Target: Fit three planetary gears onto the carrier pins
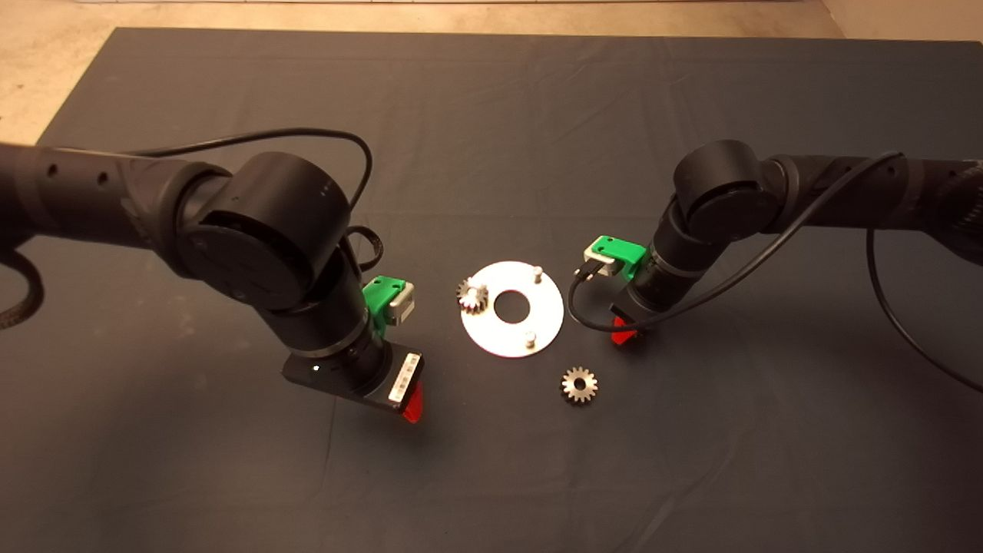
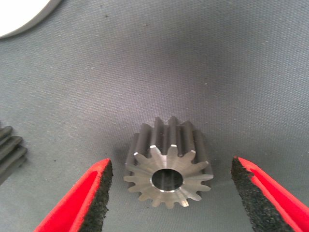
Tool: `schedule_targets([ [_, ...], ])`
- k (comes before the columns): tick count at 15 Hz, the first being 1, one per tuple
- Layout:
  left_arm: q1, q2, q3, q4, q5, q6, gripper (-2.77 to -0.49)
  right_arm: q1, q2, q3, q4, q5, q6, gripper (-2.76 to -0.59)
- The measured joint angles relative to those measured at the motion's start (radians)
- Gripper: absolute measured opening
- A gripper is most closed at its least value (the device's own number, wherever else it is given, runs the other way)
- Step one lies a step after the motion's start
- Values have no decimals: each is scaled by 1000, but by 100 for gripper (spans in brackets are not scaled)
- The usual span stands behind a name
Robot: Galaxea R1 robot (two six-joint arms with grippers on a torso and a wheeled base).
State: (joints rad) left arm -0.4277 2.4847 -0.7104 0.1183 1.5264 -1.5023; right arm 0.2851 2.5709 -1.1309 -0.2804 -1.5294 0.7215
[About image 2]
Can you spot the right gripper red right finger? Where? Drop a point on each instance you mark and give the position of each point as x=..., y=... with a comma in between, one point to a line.
x=277, y=205

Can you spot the dark grey table cloth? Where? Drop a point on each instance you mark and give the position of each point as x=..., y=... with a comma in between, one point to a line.
x=169, y=60

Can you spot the round metal carrier plate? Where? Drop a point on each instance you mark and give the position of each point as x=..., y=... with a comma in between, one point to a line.
x=19, y=12

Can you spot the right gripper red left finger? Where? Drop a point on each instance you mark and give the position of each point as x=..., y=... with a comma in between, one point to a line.
x=72, y=205

